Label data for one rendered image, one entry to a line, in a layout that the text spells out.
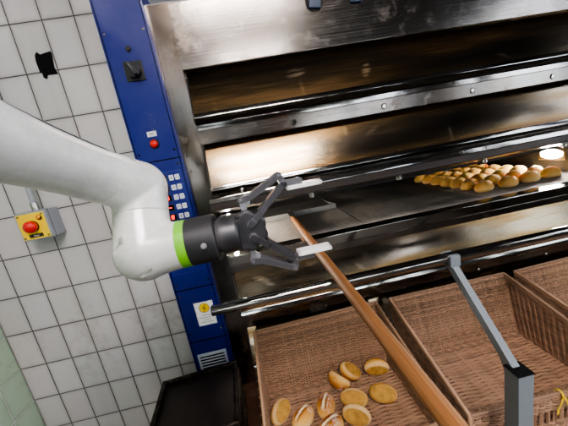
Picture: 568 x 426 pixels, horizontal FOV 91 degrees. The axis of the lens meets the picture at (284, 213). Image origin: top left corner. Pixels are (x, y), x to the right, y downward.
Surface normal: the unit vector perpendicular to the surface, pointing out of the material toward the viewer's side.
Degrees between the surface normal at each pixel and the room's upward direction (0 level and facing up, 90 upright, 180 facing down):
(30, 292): 90
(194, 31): 90
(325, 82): 70
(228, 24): 90
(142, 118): 90
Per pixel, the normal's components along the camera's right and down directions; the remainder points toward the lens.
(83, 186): 0.65, 0.70
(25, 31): 0.11, 0.20
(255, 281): 0.05, -0.14
